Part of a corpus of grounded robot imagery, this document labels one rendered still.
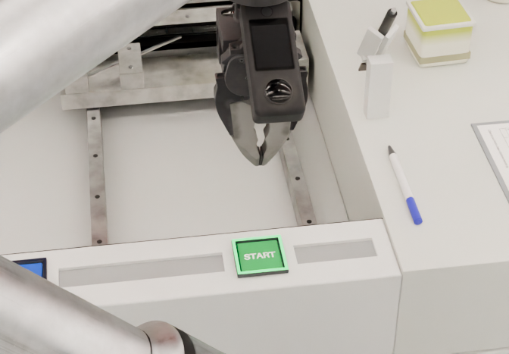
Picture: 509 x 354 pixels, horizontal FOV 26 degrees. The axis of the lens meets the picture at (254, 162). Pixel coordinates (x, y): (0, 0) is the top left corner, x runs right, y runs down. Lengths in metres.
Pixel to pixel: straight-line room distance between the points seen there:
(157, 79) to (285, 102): 0.68
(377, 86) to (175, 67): 0.39
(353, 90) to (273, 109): 0.50
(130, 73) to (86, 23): 0.92
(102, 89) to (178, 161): 0.16
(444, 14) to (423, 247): 0.39
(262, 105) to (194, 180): 0.58
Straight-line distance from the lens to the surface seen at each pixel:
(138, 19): 0.72
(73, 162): 1.59
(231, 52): 1.03
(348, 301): 1.22
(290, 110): 0.97
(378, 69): 1.37
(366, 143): 1.37
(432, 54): 1.51
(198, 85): 1.62
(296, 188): 1.48
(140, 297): 1.19
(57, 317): 0.84
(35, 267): 1.23
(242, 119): 1.08
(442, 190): 1.32
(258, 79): 0.98
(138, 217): 1.49
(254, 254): 1.22
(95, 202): 1.47
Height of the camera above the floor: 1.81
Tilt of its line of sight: 39 degrees down
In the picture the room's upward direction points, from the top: straight up
